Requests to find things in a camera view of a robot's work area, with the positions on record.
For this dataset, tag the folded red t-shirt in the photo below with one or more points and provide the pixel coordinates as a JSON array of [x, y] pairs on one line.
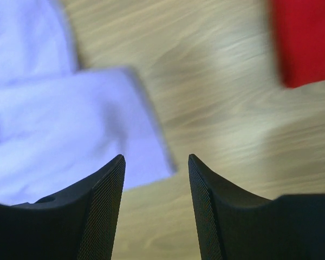
[[299, 35]]

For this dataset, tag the purple t-shirt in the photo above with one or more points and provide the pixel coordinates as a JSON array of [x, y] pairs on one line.
[[59, 123]]

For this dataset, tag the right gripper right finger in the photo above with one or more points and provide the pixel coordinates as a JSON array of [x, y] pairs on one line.
[[233, 223]]

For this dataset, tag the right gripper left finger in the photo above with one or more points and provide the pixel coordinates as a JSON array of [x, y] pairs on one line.
[[77, 222]]

